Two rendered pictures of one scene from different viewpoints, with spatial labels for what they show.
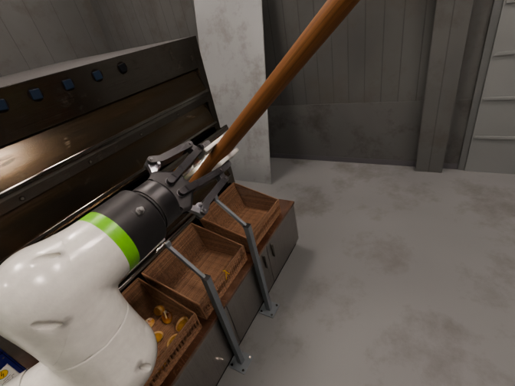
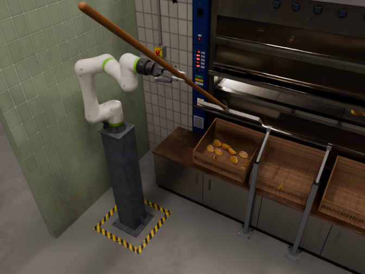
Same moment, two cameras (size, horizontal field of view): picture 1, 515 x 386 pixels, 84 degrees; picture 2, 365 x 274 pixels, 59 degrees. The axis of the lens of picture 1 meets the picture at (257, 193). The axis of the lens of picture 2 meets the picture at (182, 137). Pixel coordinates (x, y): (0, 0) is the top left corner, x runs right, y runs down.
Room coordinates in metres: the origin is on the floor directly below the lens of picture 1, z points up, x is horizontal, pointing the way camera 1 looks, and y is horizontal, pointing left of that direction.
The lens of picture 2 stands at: (0.44, -1.55, 2.77)
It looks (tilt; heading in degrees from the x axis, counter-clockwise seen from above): 38 degrees down; 87
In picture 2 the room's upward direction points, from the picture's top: 1 degrees counter-clockwise
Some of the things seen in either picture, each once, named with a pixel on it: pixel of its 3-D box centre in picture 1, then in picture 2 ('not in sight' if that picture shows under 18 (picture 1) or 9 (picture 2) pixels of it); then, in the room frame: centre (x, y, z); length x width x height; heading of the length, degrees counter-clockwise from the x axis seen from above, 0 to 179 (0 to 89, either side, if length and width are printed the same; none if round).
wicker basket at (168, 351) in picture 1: (136, 338); (228, 148); (1.04, 0.88, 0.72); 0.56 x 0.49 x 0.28; 143
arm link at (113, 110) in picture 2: not in sight; (112, 112); (0.02, 0.65, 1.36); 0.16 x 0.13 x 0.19; 25
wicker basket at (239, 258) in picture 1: (198, 265); (288, 168); (1.52, 0.54, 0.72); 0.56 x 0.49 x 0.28; 145
